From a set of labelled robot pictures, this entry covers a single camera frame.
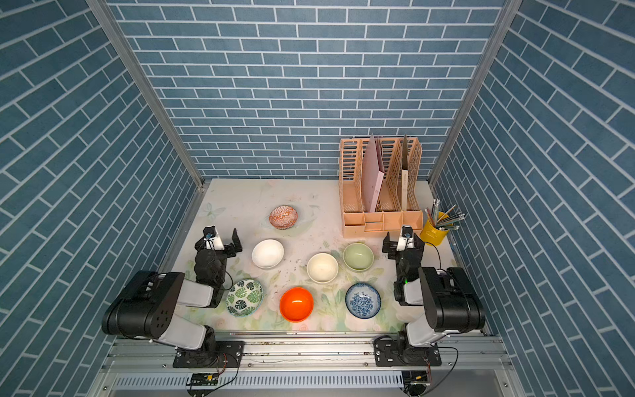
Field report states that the blue floral patterned bowl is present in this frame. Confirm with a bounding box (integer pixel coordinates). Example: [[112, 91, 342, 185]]
[[345, 282, 381, 319]]

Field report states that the aluminium mounting rail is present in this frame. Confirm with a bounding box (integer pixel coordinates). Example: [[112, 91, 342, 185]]
[[101, 331, 513, 373]]

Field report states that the green circuit board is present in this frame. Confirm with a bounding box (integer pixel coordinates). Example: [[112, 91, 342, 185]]
[[186, 373, 219, 390]]

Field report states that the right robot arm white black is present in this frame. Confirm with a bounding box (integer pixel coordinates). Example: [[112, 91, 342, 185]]
[[375, 227, 486, 367]]

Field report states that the cream bowl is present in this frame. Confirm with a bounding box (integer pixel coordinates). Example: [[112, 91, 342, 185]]
[[307, 252, 339, 284]]

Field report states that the white bowl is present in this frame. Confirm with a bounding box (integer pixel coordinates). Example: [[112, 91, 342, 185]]
[[251, 239, 284, 270]]

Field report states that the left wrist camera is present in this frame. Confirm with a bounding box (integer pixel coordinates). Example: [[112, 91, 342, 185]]
[[203, 226, 224, 251]]

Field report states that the yellow pen cup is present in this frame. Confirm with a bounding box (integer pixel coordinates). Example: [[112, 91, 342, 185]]
[[419, 215, 448, 246]]

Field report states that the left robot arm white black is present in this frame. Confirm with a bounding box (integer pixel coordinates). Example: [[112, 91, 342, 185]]
[[101, 226, 242, 357]]

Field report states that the green leaf patterned bowl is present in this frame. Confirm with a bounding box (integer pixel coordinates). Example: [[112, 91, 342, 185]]
[[226, 279, 264, 318]]

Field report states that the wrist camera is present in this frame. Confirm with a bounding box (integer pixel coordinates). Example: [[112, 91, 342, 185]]
[[203, 226, 224, 251], [396, 225, 416, 251]]

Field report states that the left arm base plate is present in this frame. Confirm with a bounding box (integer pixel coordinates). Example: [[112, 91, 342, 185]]
[[173, 341, 245, 369]]

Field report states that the orange bowl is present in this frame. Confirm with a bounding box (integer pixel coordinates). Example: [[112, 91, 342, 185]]
[[279, 287, 314, 323]]

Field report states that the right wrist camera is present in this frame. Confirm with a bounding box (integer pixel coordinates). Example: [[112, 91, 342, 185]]
[[396, 225, 416, 251]]

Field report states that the peach plastic file organizer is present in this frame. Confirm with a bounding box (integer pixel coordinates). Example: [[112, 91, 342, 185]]
[[339, 137, 424, 238]]

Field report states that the pens bundle in cup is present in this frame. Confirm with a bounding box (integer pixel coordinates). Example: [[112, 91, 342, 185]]
[[425, 199, 467, 232]]

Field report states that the red patterned bowl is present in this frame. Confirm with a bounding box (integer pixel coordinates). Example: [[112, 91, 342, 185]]
[[269, 205, 299, 230]]

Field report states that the light green bowl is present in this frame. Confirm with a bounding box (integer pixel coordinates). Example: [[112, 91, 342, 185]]
[[342, 243, 375, 272]]

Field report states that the pink folder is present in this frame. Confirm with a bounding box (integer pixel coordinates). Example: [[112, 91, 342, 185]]
[[361, 136, 385, 213]]

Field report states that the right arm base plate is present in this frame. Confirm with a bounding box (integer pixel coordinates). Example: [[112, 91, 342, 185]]
[[373, 337, 442, 367]]

